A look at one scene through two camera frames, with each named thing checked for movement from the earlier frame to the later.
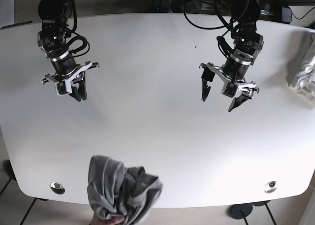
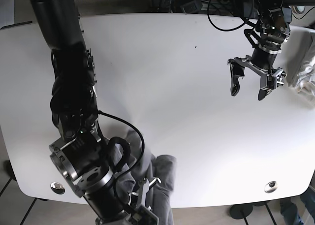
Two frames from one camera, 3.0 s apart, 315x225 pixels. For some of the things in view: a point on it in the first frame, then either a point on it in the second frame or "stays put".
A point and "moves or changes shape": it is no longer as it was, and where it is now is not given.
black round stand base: [240, 211] stays put
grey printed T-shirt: [113, 190] moves or changes shape
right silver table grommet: [270, 187] stays put
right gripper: [233, 75] -> [262, 61]
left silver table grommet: [57, 188] stays put
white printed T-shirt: [300, 64] stays put
